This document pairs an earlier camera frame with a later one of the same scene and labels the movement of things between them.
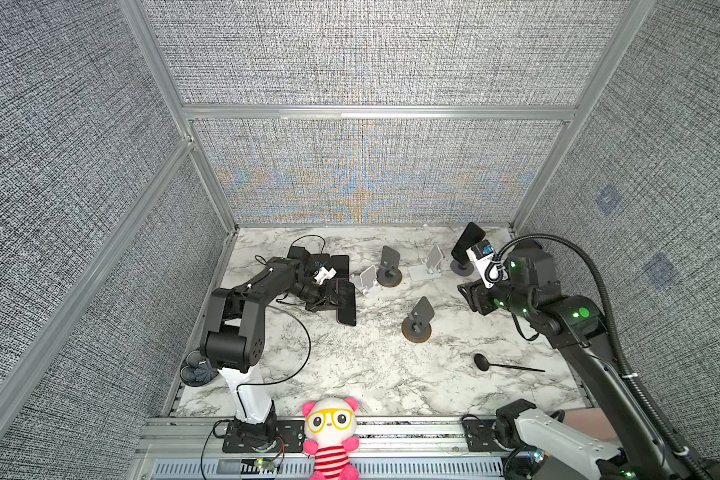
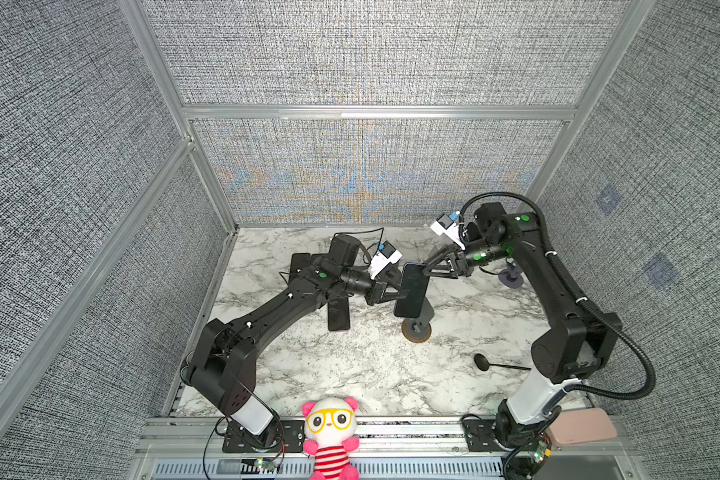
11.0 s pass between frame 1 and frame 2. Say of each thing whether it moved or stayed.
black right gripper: moved
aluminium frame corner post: stayed
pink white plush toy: stayed
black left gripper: moved
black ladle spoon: stayed
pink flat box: stayed
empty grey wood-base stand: stayed
